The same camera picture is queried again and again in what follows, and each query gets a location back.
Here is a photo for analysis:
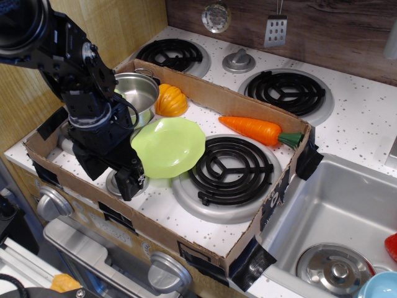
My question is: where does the red plastic object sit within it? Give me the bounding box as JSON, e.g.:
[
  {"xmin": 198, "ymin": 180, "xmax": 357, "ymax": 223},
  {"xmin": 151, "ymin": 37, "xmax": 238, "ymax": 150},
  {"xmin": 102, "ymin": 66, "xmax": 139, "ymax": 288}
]
[{"xmin": 384, "ymin": 233, "xmax": 397, "ymax": 261}]

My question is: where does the silver oven knob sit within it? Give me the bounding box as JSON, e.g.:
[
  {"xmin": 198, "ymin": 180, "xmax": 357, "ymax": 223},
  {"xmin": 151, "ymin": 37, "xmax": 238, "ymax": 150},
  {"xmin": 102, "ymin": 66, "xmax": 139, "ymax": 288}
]
[
  {"xmin": 148, "ymin": 251, "xmax": 192, "ymax": 294},
  {"xmin": 37, "ymin": 186, "xmax": 74, "ymax": 222}
]

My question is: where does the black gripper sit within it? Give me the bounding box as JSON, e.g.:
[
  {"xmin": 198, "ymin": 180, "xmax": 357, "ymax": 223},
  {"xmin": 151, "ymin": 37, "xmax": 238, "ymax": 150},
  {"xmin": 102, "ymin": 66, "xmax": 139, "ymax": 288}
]
[{"xmin": 68, "ymin": 104, "xmax": 146, "ymax": 201}]

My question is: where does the rear left black burner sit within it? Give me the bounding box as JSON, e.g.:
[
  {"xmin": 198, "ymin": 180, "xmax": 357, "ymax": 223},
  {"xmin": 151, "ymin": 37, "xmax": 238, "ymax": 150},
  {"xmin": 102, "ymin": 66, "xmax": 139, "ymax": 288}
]
[{"xmin": 131, "ymin": 38, "xmax": 211, "ymax": 78}]

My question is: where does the light green plastic plate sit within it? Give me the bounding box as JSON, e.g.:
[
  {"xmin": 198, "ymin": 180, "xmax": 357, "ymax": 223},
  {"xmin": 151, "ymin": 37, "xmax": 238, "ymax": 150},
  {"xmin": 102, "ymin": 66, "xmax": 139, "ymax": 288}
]
[{"xmin": 131, "ymin": 117, "xmax": 206, "ymax": 179}]

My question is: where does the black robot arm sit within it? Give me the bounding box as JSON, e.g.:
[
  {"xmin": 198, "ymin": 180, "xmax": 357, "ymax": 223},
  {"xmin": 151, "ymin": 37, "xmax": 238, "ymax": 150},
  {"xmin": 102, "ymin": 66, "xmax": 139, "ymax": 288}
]
[{"xmin": 1, "ymin": 1, "xmax": 145, "ymax": 201}]

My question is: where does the hanging silver strainer ladle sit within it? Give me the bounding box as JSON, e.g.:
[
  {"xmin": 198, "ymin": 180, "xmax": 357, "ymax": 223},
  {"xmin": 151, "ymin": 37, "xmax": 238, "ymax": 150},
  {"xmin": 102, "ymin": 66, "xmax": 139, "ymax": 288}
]
[{"xmin": 202, "ymin": 1, "xmax": 231, "ymax": 34}]

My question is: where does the brown cardboard fence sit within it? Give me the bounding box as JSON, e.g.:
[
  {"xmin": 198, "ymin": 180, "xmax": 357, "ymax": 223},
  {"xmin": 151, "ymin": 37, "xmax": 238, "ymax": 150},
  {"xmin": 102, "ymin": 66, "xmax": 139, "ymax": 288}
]
[{"xmin": 24, "ymin": 60, "xmax": 316, "ymax": 297}]

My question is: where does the silver metal pot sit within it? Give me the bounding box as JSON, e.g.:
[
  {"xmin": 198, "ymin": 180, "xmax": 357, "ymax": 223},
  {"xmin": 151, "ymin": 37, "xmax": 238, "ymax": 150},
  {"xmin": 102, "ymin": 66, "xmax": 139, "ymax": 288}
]
[{"xmin": 115, "ymin": 68, "xmax": 159, "ymax": 129}]

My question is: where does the light blue bowl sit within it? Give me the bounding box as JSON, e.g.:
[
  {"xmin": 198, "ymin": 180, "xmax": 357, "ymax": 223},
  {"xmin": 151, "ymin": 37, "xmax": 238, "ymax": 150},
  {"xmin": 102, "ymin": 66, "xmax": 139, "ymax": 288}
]
[{"xmin": 355, "ymin": 271, "xmax": 396, "ymax": 298}]

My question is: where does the rear silver stove knob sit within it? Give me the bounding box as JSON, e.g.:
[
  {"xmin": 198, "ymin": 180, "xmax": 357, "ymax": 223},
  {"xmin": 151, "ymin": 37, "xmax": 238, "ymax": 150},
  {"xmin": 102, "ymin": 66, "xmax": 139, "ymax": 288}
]
[{"xmin": 222, "ymin": 49, "xmax": 256, "ymax": 74}]

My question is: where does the right silver oven knob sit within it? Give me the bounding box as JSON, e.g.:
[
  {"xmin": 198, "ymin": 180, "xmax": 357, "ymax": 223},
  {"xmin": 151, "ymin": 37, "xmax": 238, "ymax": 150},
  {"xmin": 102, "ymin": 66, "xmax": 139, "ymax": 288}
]
[{"xmin": 148, "ymin": 251, "xmax": 192, "ymax": 294}]

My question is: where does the silver oven door handle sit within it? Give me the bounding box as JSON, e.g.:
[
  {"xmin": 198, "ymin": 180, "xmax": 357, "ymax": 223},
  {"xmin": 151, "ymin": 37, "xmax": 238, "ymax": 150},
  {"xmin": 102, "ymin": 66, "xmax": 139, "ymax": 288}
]
[{"xmin": 43, "ymin": 219, "xmax": 179, "ymax": 297}]

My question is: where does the silver pot lid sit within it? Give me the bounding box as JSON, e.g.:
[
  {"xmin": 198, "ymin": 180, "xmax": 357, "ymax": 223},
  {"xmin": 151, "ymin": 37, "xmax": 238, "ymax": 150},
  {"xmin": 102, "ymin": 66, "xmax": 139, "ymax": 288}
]
[{"xmin": 295, "ymin": 243, "xmax": 376, "ymax": 297}]

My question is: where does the orange object lower left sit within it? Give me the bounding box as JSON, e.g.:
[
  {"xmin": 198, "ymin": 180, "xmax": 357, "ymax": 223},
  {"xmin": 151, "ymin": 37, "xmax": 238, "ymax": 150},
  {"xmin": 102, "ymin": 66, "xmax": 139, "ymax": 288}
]
[{"xmin": 50, "ymin": 274, "xmax": 81, "ymax": 293}]

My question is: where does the orange plastic pumpkin toy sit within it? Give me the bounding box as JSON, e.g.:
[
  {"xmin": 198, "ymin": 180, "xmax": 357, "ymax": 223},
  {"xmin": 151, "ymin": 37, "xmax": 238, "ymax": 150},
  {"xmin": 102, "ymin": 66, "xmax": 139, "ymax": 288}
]
[{"xmin": 154, "ymin": 84, "xmax": 189, "ymax": 117}]

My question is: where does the hanging silver slotted spatula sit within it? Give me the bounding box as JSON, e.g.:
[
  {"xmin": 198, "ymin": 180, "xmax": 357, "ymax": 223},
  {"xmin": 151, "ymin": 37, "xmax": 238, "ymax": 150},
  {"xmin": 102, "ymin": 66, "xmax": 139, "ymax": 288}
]
[{"xmin": 264, "ymin": 0, "xmax": 288, "ymax": 48}]

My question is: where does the front right black burner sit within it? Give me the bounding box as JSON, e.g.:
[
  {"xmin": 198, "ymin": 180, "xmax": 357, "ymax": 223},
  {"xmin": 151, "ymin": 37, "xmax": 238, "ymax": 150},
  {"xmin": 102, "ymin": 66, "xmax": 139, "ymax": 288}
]
[{"xmin": 172, "ymin": 134, "xmax": 282, "ymax": 224}]

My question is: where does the left silver oven knob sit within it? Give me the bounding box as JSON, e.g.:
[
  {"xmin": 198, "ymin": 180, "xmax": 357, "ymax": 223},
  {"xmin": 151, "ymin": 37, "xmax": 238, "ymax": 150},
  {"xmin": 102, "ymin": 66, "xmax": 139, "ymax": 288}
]
[{"xmin": 37, "ymin": 186, "xmax": 74, "ymax": 222}]

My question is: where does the silver metal sink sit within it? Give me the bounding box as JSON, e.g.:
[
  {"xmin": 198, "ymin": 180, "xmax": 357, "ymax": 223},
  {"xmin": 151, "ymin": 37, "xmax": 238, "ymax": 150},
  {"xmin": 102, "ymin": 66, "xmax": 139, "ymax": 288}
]
[{"xmin": 253, "ymin": 154, "xmax": 396, "ymax": 297}]

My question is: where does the rear right black burner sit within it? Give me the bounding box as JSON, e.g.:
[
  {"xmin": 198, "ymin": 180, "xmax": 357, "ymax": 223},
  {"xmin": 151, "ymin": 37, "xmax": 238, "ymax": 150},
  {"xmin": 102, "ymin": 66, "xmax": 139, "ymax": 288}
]
[{"xmin": 238, "ymin": 68, "xmax": 334, "ymax": 126}]

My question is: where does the orange plastic carrot toy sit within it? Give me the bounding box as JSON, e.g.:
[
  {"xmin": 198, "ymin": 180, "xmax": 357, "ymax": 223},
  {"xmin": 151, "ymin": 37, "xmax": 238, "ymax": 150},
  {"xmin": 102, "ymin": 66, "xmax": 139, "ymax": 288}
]
[{"xmin": 218, "ymin": 116, "xmax": 304, "ymax": 149}]

